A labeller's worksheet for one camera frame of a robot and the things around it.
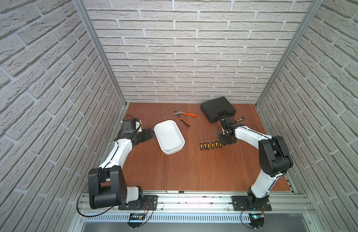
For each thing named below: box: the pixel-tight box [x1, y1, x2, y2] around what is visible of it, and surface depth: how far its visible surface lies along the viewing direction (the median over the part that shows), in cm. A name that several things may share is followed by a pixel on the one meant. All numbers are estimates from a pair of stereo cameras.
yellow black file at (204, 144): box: [203, 130, 207, 150], surface depth 96 cm
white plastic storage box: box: [153, 119, 186, 156], surface depth 100 cm
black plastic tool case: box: [200, 96, 237, 124], surface depth 115 cm
